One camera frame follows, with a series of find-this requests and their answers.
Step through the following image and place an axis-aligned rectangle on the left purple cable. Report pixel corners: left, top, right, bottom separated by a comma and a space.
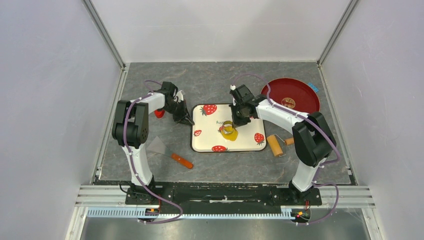
121, 79, 185, 225

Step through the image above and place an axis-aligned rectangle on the orange handled metal scraper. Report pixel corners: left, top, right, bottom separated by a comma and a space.
147, 136, 194, 169

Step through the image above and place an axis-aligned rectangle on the yellow dough piece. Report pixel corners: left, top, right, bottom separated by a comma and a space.
220, 126, 239, 142

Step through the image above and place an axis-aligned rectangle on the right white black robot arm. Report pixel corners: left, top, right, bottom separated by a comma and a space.
229, 84, 337, 204

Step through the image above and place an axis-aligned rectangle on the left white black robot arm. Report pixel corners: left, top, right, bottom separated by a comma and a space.
111, 81, 195, 204

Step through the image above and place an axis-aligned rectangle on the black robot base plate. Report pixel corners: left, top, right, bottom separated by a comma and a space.
123, 182, 323, 215

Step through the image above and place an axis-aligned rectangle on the small red cap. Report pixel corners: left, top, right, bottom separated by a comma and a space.
154, 109, 166, 119

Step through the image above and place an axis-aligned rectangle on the aluminium frame rail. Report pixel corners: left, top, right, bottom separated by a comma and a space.
75, 185, 376, 220

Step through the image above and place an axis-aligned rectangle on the wooden dough roller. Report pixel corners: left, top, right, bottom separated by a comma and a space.
266, 134, 294, 157

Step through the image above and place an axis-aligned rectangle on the purple cable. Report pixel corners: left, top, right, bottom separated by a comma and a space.
231, 73, 342, 227
121, 79, 185, 225

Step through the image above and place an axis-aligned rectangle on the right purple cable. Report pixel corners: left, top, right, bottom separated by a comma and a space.
231, 73, 342, 227

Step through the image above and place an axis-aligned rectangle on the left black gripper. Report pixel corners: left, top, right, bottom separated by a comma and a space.
161, 99, 195, 127

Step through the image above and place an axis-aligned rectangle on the round red plate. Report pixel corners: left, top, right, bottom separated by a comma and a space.
268, 77, 321, 114

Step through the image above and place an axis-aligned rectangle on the white strawberry print tray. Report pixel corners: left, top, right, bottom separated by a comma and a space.
191, 103, 267, 153

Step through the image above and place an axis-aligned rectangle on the small blue plastic piece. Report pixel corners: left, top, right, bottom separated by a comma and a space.
307, 82, 319, 93

